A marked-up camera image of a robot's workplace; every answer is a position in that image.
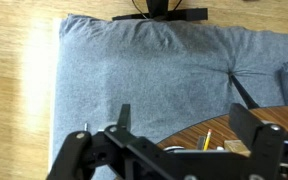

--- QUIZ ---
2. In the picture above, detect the white marker on table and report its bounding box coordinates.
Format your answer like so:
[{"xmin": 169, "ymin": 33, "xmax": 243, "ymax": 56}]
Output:
[{"xmin": 202, "ymin": 128, "xmax": 213, "ymax": 152}]

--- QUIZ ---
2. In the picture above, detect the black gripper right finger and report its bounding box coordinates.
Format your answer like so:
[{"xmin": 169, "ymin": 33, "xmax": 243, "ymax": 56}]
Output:
[{"xmin": 228, "ymin": 103, "xmax": 288, "ymax": 180}]

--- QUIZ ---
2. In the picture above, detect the round wooden table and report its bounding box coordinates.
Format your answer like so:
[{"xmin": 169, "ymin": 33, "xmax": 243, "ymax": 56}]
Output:
[{"xmin": 157, "ymin": 73, "xmax": 288, "ymax": 180}]

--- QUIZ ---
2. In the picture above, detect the black tripod base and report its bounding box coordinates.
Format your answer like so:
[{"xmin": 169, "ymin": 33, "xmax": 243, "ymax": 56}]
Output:
[{"xmin": 112, "ymin": 0, "xmax": 209, "ymax": 23}]

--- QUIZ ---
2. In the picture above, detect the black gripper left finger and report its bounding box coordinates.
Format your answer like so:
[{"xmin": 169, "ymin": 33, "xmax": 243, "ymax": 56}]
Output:
[{"xmin": 46, "ymin": 103, "xmax": 142, "ymax": 180}]

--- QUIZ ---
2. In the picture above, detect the brown cardboard box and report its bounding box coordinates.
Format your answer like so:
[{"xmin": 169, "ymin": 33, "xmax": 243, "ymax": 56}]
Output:
[{"xmin": 223, "ymin": 139, "xmax": 252, "ymax": 158}]

